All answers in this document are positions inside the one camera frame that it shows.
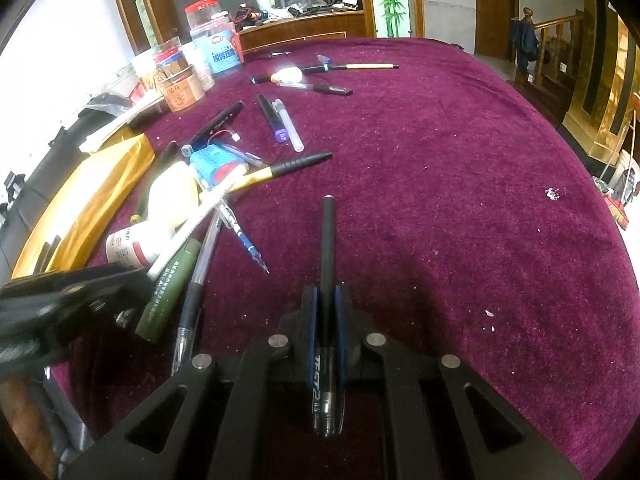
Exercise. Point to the black marker with purple cap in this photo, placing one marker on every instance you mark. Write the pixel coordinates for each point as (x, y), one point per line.
(270, 117)

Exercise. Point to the slim black pen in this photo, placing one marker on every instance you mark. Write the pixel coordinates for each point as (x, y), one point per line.
(327, 260)

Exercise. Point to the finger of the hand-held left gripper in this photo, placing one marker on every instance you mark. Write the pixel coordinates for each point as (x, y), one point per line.
(100, 285)

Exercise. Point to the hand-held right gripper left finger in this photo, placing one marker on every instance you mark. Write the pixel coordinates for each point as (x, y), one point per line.
(312, 320)

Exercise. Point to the wooden counter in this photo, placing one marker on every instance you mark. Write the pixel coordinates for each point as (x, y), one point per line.
(300, 27)

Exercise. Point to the person's left forearm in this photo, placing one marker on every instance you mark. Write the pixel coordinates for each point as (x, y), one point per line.
(20, 410)

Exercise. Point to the hanging dark blue jacket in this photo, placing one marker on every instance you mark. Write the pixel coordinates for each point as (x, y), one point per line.
(525, 42)

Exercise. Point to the red lid plastic jar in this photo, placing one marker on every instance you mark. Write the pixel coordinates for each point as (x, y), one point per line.
(207, 15)

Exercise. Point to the brown tea can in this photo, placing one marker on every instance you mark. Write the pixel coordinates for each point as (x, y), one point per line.
(181, 90)

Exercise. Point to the white container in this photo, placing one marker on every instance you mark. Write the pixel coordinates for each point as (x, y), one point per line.
(145, 67)

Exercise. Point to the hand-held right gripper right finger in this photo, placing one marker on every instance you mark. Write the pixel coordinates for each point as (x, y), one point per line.
(342, 320)

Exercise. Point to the blue mechanical pencil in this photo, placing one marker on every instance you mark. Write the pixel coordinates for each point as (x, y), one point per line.
(245, 242)

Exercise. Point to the blue battery pack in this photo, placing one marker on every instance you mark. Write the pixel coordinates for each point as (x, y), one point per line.
(217, 165)

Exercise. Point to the white papers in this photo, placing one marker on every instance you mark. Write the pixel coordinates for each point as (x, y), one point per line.
(120, 122)

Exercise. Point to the burgundy tablecloth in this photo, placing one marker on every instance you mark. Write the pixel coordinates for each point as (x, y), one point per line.
(450, 210)

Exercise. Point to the black and gold pen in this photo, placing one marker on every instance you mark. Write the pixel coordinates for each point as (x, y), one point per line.
(295, 162)

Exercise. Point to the thick black pen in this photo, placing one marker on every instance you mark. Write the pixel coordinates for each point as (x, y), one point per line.
(217, 122)

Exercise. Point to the wooden stair railing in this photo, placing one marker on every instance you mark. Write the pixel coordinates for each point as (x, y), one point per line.
(555, 45)

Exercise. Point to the green marker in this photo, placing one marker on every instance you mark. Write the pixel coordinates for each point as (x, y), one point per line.
(167, 290)

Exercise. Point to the clear jar with red lid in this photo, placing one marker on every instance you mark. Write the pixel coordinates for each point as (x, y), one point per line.
(170, 60)

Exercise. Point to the white bottle with red label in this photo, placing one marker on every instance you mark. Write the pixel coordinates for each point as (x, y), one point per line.
(130, 250)

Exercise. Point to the black and clear pen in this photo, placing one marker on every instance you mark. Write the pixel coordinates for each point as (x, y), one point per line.
(320, 90)

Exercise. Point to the white oval object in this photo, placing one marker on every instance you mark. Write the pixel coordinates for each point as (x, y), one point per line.
(287, 75)

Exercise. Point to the black bag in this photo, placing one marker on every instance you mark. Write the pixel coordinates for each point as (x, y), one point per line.
(45, 160)

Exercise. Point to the white glue bottle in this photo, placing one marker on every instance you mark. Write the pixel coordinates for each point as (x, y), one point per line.
(172, 195)

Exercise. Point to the clear pen with black grip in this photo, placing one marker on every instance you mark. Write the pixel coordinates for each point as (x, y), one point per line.
(192, 300)

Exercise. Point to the brown wooden door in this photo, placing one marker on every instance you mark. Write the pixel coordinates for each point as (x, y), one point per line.
(495, 10)

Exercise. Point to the gold box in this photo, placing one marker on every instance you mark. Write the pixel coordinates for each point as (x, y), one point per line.
(85, 200)

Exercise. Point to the long white pen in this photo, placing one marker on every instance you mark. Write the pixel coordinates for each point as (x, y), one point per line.
(200, 220)

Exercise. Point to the blue label jar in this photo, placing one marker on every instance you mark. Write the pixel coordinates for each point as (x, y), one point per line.
(217, 52)

